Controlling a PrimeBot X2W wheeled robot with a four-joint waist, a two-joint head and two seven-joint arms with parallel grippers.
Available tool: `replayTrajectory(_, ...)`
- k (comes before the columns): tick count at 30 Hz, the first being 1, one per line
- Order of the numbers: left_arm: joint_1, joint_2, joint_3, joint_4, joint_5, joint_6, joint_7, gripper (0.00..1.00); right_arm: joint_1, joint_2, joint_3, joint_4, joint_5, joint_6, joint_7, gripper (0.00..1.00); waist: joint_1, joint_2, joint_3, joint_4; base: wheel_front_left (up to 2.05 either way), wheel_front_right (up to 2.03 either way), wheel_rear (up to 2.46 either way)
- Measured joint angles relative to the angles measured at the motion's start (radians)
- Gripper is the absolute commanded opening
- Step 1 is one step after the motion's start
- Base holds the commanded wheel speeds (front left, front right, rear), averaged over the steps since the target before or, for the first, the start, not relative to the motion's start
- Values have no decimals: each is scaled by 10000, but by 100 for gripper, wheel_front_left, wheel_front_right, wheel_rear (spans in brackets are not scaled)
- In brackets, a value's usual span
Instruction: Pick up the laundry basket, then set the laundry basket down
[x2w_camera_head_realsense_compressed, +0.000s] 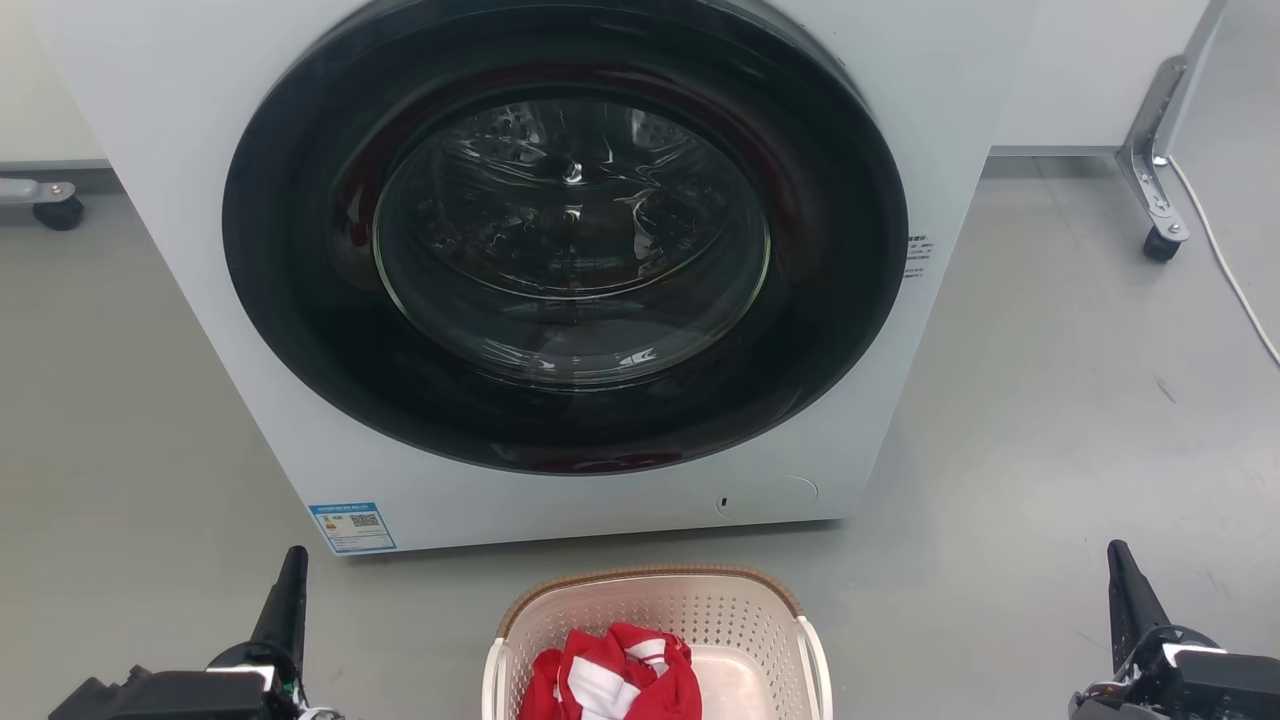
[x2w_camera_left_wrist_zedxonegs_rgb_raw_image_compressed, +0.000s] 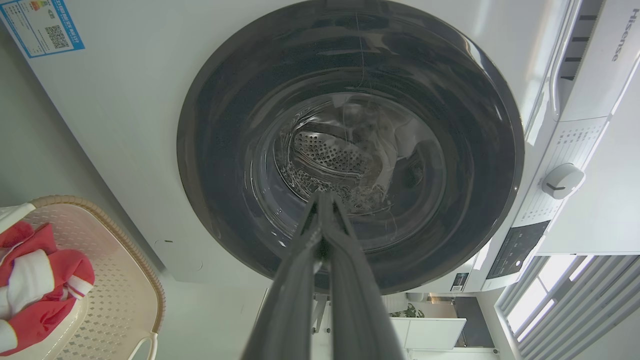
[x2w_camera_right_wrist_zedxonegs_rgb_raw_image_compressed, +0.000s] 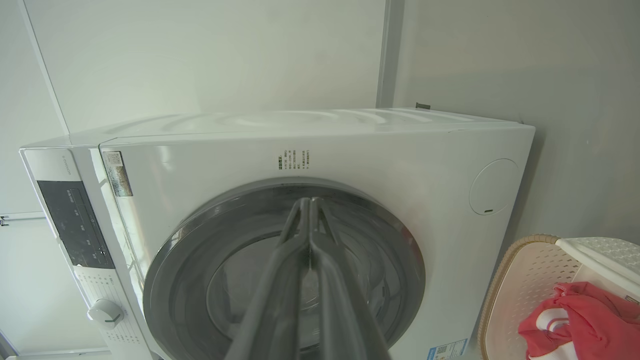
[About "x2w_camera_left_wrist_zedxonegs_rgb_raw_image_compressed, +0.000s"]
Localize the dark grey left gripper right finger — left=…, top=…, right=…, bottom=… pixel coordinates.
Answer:
left=324, top=191, right=405, bottom=360

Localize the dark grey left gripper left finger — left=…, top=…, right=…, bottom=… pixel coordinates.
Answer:
left=241, top=191, right=327, bottom=360

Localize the beige perforated laundry basket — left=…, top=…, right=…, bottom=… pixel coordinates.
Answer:
left=0, top=195, right=167, bottom=360

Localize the green leafy plant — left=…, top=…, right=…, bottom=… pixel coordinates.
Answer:
left=390, top=302, right=426, bottom=319

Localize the white cabinet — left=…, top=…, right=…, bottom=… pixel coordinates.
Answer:
left=390, top=316, right=468, bottom=351

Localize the dark grey door panel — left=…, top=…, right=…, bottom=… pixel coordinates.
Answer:
left=452, top=296, right=496, bottom=348

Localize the round dark washing machine door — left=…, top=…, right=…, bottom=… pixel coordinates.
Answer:
left=176, top=0, right=526, bottom=296

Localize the black washing machine display panel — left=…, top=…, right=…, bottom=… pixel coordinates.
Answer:
left=486, top=220, right=551, bottom=280

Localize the window with grey slats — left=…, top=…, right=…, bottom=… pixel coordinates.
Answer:
left=495, top=254, right=640, bottom=360

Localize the white front-load washing machine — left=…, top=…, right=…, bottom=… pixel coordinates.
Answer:
left=0, top=0, right=640, bottom=296

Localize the white washing machine control knob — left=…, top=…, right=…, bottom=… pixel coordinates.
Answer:
left=541, top=163, right=586, bottom=200

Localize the red and white garment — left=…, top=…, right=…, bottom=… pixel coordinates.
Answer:
left=0, top=221, right=96, bottom=357

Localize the white detergent drawer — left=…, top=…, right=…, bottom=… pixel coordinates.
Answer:
left=550, top=0, right=640, bottom=123

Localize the blue energy label sticker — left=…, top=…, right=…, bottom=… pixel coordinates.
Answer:
left=0, top=0, right=86, bottom=59

